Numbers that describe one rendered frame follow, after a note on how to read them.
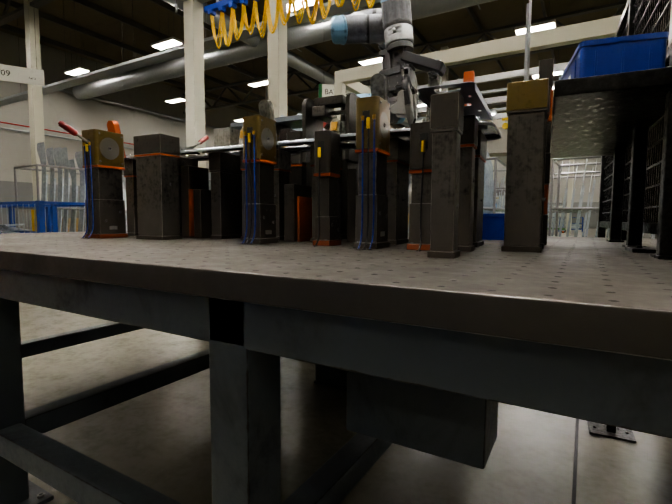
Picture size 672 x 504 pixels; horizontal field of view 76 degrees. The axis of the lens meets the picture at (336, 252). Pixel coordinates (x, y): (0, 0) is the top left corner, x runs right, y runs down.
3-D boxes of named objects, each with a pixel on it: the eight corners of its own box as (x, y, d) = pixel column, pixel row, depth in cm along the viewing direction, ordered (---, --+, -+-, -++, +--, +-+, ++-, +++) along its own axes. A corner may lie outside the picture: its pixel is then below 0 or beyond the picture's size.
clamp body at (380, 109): (346, 250, 98) (347, 95, 95) (366, 247, 109) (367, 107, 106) (373, 251, 95) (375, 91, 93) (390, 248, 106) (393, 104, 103)
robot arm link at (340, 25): (343, 10, 161) (329, 7, 118) (373, 8, 159) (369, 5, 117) (344, 44, 166) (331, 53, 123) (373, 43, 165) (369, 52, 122)
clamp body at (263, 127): (234, 245, 116) (233, 114, 114) (260, 243, 127) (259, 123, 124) (254, 246, 113) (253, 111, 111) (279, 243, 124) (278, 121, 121)
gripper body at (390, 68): (390, 100, 119) (386, 57, 118) (420, 93, 115) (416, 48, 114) (380, 93, 112) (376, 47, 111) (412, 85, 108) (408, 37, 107)
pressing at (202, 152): (98, 158, 158) (98, 154, 158) (149, 165, 178) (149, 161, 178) (493, 123, 97) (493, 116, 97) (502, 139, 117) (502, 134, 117)
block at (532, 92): (501, 251, 94) (507, 82, 91) (504, 249, 101) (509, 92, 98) (541, 252, 90) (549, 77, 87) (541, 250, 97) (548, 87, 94)
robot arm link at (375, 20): (370, 24, 128) (369, 5, 117) (407, 23, 127) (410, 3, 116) (369, 51, 129) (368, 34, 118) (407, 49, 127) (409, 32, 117)
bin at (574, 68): (577, 101, 94) (580, 40, 93) (554, 129, 123) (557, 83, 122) (666, 95, 89) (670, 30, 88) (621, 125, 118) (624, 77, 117)
